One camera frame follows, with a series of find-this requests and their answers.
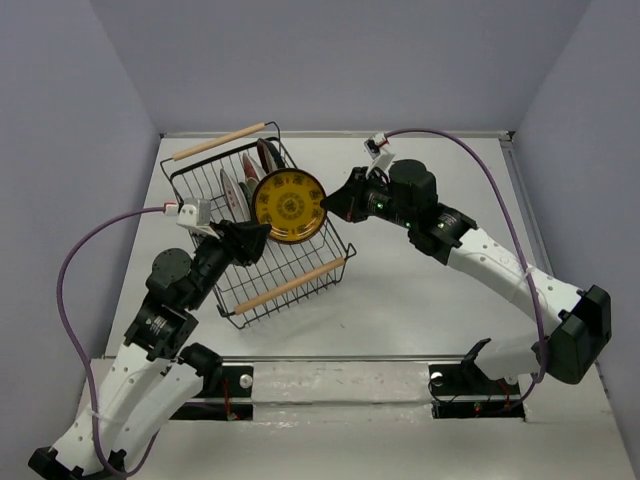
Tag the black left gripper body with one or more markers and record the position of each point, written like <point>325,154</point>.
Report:
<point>213,258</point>

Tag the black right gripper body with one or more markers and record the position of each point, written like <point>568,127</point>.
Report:
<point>376,201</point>

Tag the white plate with orange sunburst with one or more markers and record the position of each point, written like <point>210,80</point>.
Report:
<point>235,198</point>

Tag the blue patterned teal plate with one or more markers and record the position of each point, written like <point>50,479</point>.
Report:
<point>248,193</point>

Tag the yellow patterned dark plate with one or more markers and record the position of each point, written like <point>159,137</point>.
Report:
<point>289,201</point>

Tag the red and teal floral plate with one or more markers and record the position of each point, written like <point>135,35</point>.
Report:
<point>253,172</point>

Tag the black wire dish rack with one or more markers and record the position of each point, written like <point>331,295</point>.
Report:
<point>285,274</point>

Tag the dark red rimmed cream plate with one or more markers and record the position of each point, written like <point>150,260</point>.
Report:
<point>270,158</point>

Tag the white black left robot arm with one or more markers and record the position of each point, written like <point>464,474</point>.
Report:
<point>155,370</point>

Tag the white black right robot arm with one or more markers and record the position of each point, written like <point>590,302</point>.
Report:
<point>573,325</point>

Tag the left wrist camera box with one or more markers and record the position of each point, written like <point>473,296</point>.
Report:
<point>192,214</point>

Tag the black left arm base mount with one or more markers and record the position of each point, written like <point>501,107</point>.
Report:
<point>230,381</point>

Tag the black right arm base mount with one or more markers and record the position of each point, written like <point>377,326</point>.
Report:
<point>451,381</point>

